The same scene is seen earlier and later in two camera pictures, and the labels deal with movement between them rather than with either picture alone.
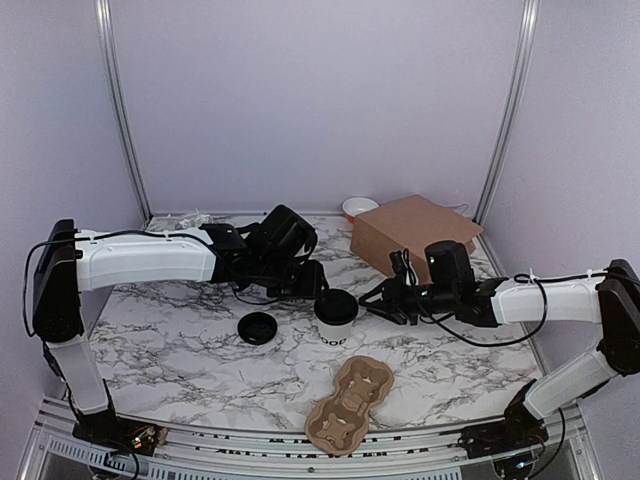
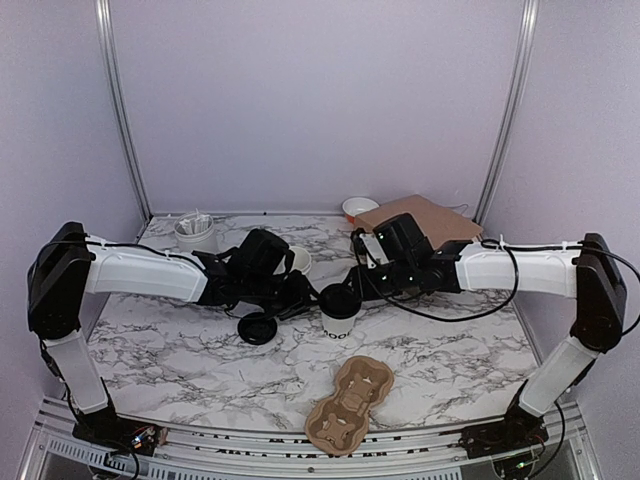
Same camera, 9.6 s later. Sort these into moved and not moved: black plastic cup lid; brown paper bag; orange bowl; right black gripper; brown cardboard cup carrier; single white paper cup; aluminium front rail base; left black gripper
Moved: single white paper cup; left black gripper; right black gripper
Not moved: orange bowl; aluminium front rail base; brown paper bag; black plastic cup lid; brown cardboard cup carrier
